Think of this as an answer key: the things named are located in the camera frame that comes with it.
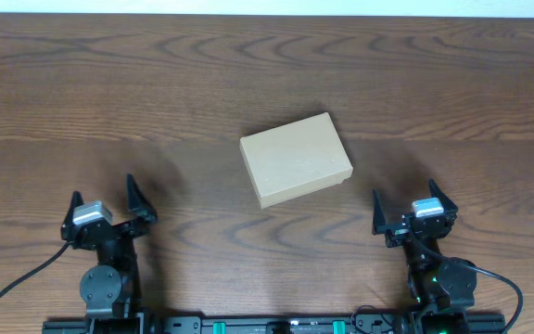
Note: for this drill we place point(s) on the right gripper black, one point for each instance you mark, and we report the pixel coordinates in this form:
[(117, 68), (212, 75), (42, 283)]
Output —
[(413, 227)]

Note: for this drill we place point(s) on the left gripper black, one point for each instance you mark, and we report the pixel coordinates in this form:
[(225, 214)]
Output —
[(115, 228)]

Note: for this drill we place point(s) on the cardboard box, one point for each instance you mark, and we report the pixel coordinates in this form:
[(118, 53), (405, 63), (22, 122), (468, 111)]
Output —
[(295, 159)]

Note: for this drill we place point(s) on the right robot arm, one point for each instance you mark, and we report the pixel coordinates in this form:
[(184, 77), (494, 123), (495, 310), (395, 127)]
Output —
[(443, 287)]

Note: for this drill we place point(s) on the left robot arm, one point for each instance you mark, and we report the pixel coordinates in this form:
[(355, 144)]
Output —
[(111, 289)]

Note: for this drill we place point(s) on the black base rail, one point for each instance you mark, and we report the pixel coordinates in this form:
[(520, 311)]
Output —
[(352, 324)]

